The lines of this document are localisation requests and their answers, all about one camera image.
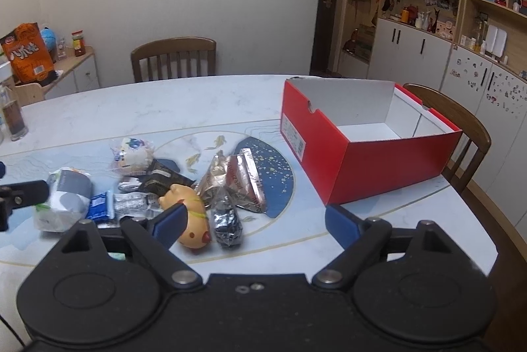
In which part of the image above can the silver brown snack bag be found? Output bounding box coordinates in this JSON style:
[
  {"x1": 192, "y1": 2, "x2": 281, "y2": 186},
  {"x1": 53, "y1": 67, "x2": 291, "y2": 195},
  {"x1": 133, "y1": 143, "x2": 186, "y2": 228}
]
[{"x1": 196, "y1": 150, "x2": 229, "y2": 209}]

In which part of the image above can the wooden chair beside box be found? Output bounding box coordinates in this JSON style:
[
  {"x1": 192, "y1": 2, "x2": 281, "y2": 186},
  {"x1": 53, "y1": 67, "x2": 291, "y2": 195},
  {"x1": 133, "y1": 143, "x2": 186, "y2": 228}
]
[{"x1": 403, "y1": 83, "x2": 493, "y2": 194}]

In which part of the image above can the blue wafer snack packet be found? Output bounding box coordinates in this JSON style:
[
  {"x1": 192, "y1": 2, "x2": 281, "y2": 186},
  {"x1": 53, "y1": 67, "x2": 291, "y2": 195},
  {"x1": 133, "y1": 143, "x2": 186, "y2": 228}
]
[{"x1": 86, "y1": 191, "x2": 115, "y2": 224}]

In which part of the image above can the clear bag of black parts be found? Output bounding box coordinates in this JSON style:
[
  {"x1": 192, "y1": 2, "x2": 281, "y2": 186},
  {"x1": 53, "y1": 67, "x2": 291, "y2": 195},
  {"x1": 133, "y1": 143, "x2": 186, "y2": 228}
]
[{"x1": 210, "y1": 188, "x2": 243, "y2": 248}]

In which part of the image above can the glass bottle dark liquid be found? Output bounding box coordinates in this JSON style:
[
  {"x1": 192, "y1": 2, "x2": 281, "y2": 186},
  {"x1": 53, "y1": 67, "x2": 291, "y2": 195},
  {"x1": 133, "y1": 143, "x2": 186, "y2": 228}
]
[{"x1": 1, "y1": 84, "x2": 28, "y2": 142}]

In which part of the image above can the blue globe toy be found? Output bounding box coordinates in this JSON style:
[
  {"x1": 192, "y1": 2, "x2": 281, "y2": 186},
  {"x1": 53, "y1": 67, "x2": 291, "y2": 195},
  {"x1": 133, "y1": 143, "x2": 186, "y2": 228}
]
[{"x1": 40, "y1": 27, "x2": 56, "y2": 52}]

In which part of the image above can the silver red snack bag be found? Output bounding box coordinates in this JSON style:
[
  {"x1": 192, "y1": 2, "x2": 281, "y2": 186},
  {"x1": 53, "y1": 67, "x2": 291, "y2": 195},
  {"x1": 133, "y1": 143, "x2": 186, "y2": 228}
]
[{"x1": 225, "y1": 148, "x2": 267, "y2": 214}]

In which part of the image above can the white low cabinet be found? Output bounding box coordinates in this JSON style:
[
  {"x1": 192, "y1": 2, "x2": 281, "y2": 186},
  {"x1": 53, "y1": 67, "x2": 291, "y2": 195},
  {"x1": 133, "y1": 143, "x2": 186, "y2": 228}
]
[{"x1": 16, "y1": 46, "x2": 101, "y2": 106}]

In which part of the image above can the white wall cabinet unit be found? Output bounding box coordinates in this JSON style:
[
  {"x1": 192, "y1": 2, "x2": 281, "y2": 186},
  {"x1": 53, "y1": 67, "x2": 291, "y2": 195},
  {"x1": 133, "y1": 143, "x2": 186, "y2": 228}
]
[{"x1": 343, "y1": 0, "x2": 526, "y2": 232}]

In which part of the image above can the red lidded jar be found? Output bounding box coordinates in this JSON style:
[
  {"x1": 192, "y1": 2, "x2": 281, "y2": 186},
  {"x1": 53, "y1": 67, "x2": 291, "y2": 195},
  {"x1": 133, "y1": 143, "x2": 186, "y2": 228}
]
[{"x1": 71, "y1": 30, "x2": 86, "y2": 57}]

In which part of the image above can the blueberry bread package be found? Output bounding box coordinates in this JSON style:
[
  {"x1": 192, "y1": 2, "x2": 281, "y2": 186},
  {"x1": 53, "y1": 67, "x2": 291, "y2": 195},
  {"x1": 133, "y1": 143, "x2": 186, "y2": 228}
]
[{"x1": 111, "y1": 137, "x2": 154, "y2": 176}]

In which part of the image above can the yellow spotted pig toy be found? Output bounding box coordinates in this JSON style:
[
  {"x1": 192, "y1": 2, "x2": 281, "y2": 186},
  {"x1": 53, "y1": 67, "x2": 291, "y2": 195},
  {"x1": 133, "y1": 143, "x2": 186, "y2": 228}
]
[{"x1": 158, "y1": 183, "x2": 211, "y2": 250}]

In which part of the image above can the white grey tissue pack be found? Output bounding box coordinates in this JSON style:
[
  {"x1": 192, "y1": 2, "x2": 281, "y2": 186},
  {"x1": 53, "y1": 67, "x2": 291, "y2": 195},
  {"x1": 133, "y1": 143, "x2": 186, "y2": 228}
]
[{"x1": 33, "y1": 167, "x2": 93, "y2": 233}]

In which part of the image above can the orange snack bag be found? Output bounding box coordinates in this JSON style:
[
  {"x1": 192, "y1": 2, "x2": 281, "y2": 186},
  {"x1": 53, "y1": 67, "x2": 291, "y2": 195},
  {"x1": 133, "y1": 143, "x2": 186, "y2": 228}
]
[{"x1": 1, "y1": 23, "x2": 57, "y2": 86}]

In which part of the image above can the wooden chair behind table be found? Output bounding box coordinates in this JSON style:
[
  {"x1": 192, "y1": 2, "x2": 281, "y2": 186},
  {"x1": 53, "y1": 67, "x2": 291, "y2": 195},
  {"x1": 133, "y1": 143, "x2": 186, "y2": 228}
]
[{"x1": 130, "y1": 36, "x2": 217, "y2": 83}]

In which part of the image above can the silver foil printed pouch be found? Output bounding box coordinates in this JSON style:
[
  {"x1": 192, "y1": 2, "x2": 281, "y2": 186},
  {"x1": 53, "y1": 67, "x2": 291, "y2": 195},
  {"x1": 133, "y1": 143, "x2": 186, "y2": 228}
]
[{"x1": 113, "y1": 192, "x2": 161, "y2": 219}]

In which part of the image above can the black gold snack packet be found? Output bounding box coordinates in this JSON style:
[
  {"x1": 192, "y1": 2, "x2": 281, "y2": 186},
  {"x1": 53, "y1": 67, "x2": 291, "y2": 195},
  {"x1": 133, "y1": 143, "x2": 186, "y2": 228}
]
[{"x1": 138, "y1": 158, "x2": 195, "y2": 197}]

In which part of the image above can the red cardboard shoe box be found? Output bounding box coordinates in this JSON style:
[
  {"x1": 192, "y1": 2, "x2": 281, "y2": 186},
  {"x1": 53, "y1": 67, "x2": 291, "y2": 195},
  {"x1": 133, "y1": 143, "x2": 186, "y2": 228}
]
[{"x1": 281, "y1": 76, "x2": 462, "y2": 204}]

